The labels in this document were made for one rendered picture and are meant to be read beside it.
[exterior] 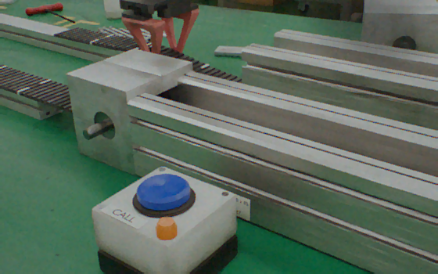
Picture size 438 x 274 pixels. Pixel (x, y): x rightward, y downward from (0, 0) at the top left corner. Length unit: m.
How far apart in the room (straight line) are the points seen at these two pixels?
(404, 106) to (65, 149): 0.37
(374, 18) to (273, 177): 0.40
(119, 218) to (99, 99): 0.19
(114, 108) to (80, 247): 0.15
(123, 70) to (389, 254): 0.32
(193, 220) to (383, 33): 0.49
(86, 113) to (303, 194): 0.26
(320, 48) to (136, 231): 0.39
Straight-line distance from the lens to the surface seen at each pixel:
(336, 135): 0.50
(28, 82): 0.77
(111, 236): 0.42
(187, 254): 0.40
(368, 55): 0.67
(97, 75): 0.58
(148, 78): 0.56
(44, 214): 0.54
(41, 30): 1.04
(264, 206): 0.48
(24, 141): 0.69
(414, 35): 0.81
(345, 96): 0.62
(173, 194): 0.41
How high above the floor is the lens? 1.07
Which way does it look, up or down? 26 degrees down
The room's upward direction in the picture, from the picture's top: 2 degrees counter-clockwise
